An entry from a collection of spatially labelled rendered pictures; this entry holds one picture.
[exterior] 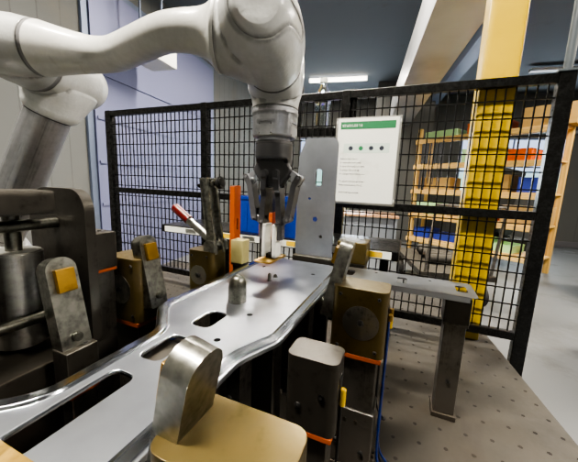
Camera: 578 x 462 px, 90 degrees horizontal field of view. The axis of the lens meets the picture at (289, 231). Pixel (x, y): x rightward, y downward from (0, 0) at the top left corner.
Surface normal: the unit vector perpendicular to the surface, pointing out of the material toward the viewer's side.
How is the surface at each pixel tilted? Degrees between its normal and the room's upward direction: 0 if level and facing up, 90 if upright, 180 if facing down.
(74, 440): 0
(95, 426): 0
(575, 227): 90
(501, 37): 90
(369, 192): 90
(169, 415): 90
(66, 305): 78
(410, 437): 0
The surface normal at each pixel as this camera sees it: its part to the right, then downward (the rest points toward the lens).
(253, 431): 0.04, -0.99
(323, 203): -0.39, 0.13
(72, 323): 0.91, -0.11
